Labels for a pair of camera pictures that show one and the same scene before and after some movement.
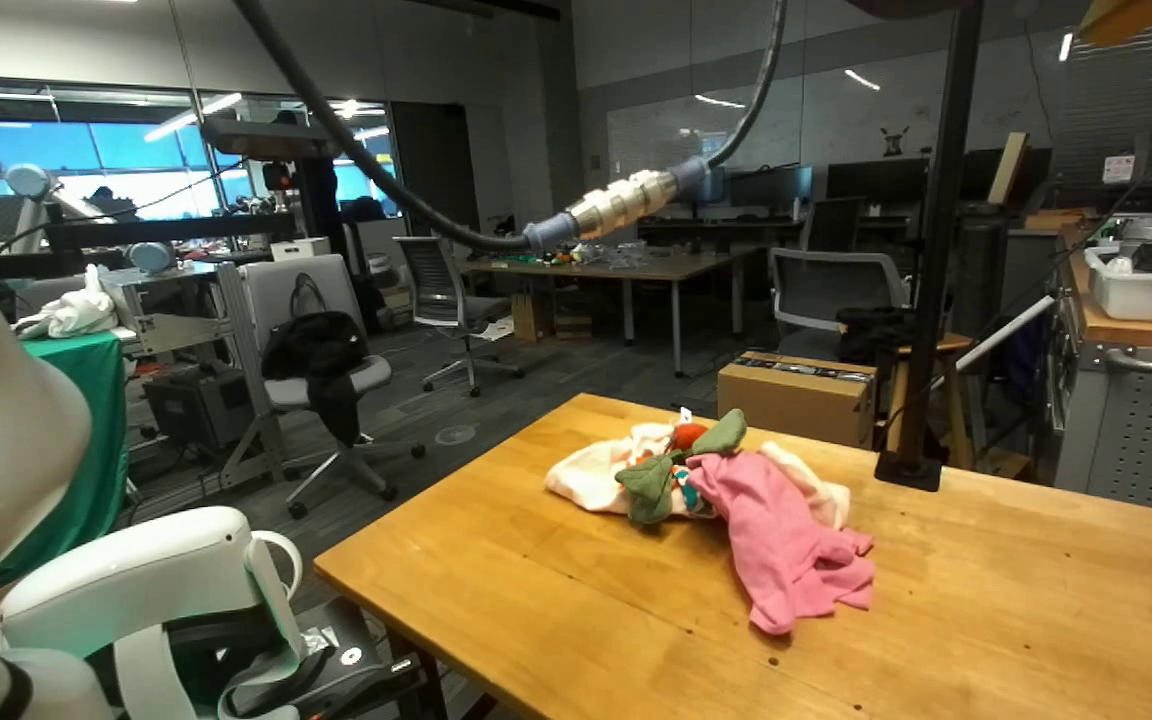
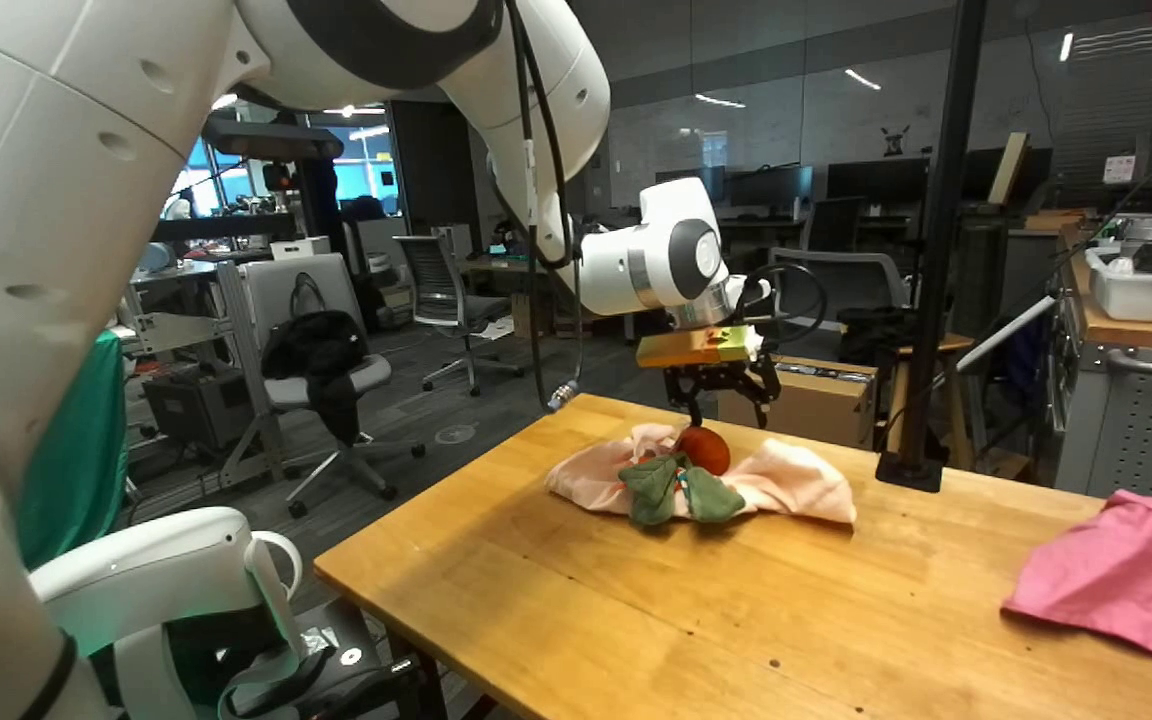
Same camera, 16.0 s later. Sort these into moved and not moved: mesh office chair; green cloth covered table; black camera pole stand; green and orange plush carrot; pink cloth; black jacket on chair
Moved: pink cloth; green and orange plush carrot
Not moved: black camera pole stand; mesh office chair; black jacket on chair; green cloth covered table
